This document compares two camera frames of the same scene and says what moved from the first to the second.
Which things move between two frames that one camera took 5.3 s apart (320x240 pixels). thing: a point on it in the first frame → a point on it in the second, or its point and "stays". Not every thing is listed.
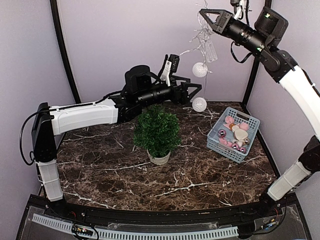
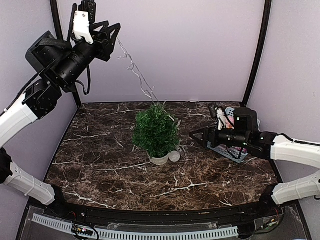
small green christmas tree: [157, 131] stays
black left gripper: [176, 96] → [111, 42]
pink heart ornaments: [230, 122] stays
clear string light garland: [207, 50] → [129, 68]
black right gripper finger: [225, 16] → [204, 133]
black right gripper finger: [221, 22] → [199, 138]
